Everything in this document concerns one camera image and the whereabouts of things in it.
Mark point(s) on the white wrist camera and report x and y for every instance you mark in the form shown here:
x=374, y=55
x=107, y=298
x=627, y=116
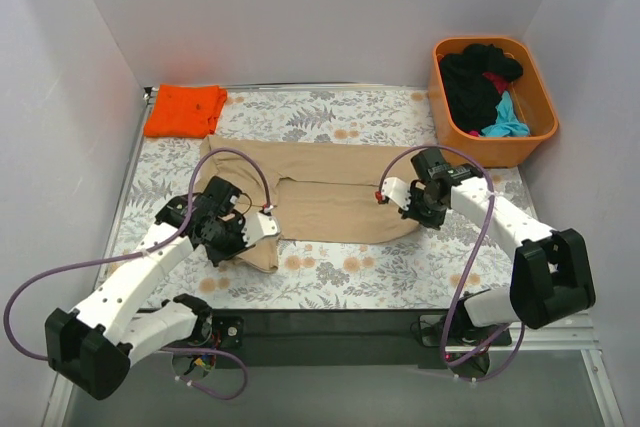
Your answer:
x=396, y=191
x=259, y=226

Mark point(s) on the red garment in basket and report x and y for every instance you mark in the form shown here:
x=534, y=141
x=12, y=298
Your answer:
x=498, y=81

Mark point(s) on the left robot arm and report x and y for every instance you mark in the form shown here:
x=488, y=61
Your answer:
x=96, y=343

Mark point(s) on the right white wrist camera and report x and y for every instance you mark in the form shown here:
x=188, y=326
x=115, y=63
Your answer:
x=396, y=191

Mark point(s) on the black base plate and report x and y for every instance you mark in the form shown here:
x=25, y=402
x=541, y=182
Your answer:
x=310, y=338

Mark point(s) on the aluminium mounting rail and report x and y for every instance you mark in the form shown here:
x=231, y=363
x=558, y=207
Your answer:
x=557, y=379

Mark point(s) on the folded orange t shirt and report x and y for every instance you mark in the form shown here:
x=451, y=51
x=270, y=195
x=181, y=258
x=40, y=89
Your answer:
x=185, y=112

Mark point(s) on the floral table mat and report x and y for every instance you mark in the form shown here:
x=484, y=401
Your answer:
x=420, y=270

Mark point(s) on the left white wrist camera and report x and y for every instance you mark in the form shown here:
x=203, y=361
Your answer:
x=259, y=226

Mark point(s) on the orange plastic basket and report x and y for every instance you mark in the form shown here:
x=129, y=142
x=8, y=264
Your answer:
x=532, y=106

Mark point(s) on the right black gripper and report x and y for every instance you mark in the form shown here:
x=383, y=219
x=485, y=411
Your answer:
x=417, y=204

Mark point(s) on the beige t shirt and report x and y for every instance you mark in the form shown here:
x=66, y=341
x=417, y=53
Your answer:
x=322, y=192

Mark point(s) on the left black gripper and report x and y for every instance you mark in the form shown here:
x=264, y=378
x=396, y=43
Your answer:
x=232, y=236

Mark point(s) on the turquoise garment in basket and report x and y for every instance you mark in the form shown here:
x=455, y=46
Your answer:
x=507, y=124

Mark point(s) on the black t shirt in basket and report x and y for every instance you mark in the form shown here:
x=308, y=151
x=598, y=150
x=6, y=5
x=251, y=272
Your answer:
x=472, y=99

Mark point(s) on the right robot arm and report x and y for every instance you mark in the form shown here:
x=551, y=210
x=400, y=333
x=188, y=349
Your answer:
x=551, y=276

